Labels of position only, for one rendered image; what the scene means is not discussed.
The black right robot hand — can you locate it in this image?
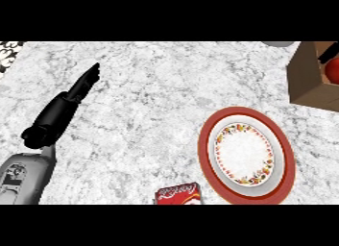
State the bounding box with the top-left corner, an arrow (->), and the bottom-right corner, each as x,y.
317,41 -> 339,64

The brown cardboard box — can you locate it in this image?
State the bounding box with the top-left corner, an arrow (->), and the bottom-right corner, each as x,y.
285,40 -> 339,112

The red-rimmed white floral plate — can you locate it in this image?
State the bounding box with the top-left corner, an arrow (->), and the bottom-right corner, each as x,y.
196,106 -> 298,206

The grey round object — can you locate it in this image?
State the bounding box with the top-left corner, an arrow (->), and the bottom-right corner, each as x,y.
260,40 -> 300,48

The red printed package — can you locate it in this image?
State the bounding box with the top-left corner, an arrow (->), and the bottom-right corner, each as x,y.
154,182 -> 205,206

